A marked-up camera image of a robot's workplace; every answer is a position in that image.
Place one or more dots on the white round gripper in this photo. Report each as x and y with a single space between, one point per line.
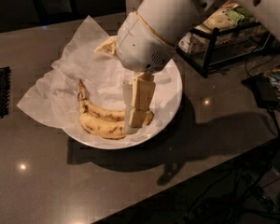
141 48

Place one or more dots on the black wire condiment rack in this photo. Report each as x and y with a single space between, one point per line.
231 35

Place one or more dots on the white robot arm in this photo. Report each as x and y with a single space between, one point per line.
170 19

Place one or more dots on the dark appliance in background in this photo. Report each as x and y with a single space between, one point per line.
54 11

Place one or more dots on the white paper liner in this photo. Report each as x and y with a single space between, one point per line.
52 101

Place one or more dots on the black grid mat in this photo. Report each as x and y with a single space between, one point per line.
4 90

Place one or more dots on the white ceramic bowl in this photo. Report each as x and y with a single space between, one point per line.
104 85

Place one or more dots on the spotted yellow banana front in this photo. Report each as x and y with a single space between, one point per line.
110 127

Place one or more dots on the black power adapter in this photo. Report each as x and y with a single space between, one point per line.
262 90

